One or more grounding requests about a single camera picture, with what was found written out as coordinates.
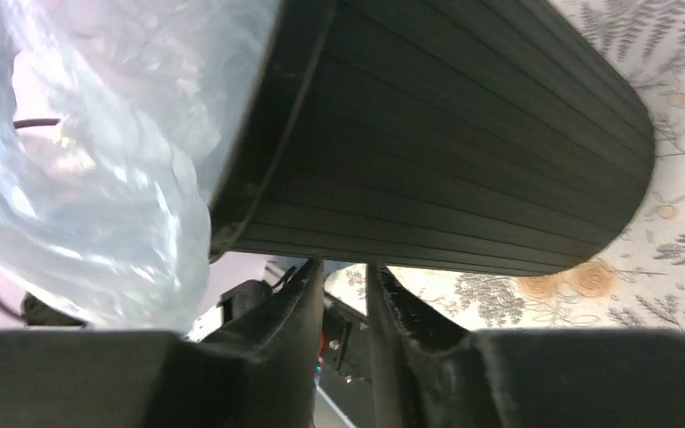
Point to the light blue trash bag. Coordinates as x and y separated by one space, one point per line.
116 122

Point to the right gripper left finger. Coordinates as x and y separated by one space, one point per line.
255 371

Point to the floral patterned table mat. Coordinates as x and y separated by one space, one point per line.
639 280

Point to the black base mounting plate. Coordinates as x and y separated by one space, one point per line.
346 364

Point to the black plastic trash bin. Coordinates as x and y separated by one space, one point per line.
480 136

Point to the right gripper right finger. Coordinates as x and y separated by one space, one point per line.
427 371

